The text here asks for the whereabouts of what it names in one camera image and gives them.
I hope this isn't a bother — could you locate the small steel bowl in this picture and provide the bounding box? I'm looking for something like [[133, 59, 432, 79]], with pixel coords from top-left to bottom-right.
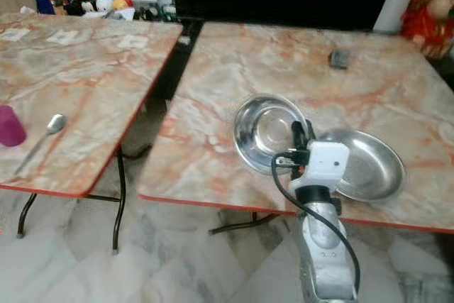
[[232, 93, 311, 175]]

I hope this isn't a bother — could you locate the large steel plate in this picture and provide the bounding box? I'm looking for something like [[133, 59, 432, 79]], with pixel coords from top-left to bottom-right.
[[314, 128, 406, 204]]

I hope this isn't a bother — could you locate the small grey block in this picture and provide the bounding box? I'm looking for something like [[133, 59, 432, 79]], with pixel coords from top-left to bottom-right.
[[328, 48, 352, 70]]

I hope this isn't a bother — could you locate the marble-top folding table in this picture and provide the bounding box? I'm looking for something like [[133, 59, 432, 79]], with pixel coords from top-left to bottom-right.
[[0, 10, 184, 255], [138, 21, 454, 237]]

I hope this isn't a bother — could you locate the purple plastic cup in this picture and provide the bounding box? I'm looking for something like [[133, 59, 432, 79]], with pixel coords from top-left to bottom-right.
[[0, 104, 28, 148]]

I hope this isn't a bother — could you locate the steel spoon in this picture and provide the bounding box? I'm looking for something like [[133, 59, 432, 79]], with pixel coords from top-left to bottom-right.
[[13, 114, 67, 177]]

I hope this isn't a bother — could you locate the red dressed statue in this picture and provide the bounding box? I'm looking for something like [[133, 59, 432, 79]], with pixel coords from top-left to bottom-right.
[[400, 0, 454, 60]]

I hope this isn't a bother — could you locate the orange and red toy figure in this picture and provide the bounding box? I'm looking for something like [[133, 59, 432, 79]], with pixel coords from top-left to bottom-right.
[[113, 0, 135, 14]]

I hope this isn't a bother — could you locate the black and red toy figure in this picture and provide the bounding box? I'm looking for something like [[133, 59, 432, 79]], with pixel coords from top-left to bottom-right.
[[64, 0, 99, 18]]

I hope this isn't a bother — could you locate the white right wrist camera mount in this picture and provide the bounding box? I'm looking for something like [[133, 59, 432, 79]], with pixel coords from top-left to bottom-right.
[[304, 141, 350, 188]]

